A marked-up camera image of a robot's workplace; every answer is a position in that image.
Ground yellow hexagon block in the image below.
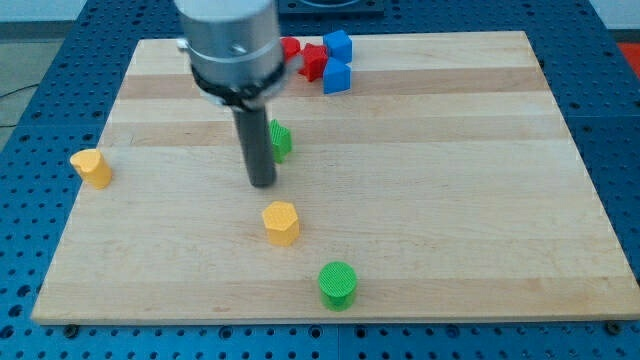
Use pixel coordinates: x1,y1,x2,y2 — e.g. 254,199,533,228
262,201,300,247

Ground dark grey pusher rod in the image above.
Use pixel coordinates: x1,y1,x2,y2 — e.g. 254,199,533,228
233,107,276,188

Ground wooden board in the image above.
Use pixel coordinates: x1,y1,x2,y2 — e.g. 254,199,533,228
32,31,639,325

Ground red star block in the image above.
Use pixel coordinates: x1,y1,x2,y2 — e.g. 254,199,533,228
298,43,328,82

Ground green star block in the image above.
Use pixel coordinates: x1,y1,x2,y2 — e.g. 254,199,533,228
269,119,292,163

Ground silver robot arm cylinder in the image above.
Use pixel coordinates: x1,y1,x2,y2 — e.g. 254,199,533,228
175,0,291,111

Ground blue block front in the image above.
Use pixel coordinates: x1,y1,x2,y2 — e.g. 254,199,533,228
323,57,352,94

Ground black cable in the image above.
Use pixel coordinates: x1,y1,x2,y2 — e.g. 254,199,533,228
0,82,40,129

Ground red round block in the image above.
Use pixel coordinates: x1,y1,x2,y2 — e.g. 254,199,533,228
280,36,301,62

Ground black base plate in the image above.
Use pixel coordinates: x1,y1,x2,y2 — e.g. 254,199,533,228
276,0,385,15

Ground blue cube block rear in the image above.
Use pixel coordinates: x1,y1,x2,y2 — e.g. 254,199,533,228
323,30,353,63

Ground yellow heart block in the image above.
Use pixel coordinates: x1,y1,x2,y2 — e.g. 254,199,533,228
70,149,112,189

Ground green circle block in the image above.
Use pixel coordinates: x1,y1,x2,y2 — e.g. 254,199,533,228
318,261,358,311

